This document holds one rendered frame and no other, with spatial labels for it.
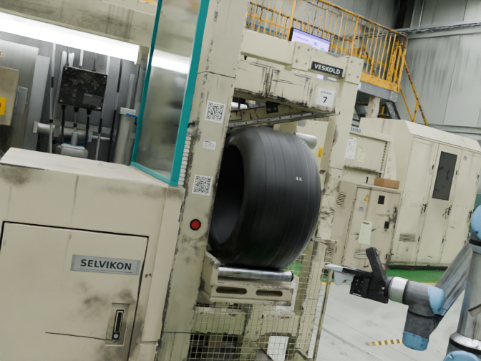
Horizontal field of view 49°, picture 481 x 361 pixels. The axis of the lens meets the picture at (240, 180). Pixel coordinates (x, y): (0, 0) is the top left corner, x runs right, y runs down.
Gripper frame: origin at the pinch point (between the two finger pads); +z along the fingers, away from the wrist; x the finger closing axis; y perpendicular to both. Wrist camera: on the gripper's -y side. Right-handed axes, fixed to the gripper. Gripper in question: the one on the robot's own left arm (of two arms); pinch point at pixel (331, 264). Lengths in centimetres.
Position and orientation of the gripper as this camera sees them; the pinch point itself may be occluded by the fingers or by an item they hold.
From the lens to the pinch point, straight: 176.5
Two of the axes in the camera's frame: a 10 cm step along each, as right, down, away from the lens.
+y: -2.4, 9.7, -0.7
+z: -8.6, -1.8, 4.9
